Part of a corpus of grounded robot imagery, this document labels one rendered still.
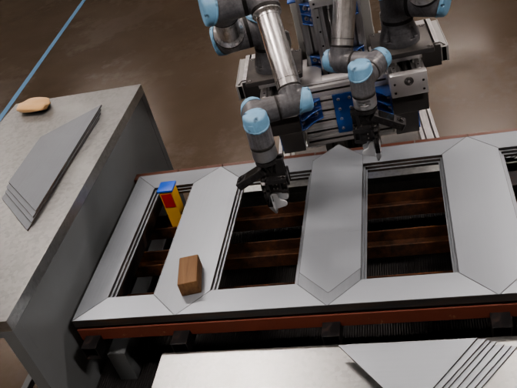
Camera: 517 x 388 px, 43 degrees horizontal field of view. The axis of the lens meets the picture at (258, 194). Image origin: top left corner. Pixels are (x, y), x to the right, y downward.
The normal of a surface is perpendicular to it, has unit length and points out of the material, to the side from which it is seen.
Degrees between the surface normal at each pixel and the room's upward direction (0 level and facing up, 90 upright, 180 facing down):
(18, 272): 0
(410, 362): 0
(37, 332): 90
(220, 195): 0
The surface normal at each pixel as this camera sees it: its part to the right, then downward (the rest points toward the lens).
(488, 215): -0.23, -0.79
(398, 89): -0.04, 0.60
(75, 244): 0.96, -0.11
